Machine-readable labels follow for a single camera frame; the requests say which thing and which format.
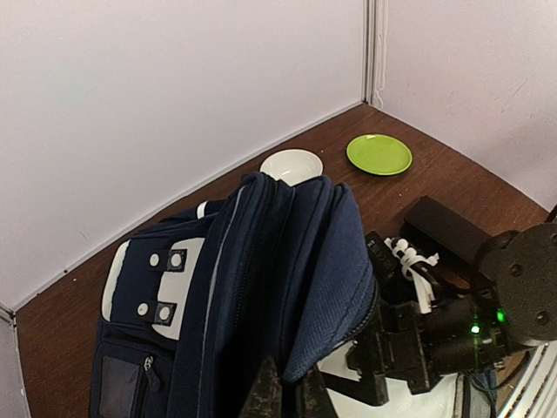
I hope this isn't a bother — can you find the right aluminium frame post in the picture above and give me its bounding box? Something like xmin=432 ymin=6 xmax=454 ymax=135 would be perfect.
xmin=361 ymin=0 xmax=389 ymax=110

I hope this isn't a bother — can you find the white ceramic bowl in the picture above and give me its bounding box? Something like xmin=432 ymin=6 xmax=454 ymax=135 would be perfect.
xmin=259 ymin=149 xmax=323 ymax=185

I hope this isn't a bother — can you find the navy blue backpack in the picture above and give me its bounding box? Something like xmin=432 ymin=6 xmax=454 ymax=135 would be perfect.
xmin=90 ymin=172 xmax=378 ymax=417

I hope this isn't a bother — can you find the black pencil case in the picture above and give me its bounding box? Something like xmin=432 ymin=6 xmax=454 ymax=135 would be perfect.
xmin=400 ymin=196 xmax=490 ymax=266

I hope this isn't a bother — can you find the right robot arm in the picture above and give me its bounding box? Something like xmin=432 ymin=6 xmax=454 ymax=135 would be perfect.
xmin=324 ymin=222 xmax=556 ymax=406

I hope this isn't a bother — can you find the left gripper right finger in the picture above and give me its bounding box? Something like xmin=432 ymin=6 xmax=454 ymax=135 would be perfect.
xmin=296 ymin=367 xmax=335 ymax=418

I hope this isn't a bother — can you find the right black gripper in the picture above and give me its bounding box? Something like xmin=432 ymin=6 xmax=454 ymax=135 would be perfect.
xmin=343 ymin=230 xmax=440 ymax=408

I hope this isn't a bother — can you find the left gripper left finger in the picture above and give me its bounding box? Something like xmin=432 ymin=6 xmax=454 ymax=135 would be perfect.
xmin=241 ymin=357 xmax=282 ymax=418

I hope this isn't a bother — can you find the aluminium frame post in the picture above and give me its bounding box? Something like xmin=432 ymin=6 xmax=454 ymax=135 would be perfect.
xmin=0 ymin=303 xmax=17 ymax=330
xmin=361 ymin=0 xmax=389 ymax=110

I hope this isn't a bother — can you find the green plate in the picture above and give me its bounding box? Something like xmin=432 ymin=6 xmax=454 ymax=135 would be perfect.
xmin=346 ymin=134 xmax=413 ymax=176

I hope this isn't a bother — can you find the left aluminium frame post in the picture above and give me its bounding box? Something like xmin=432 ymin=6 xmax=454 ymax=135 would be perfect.
xmin=0 ymin=303 xmax=17 ymax=330

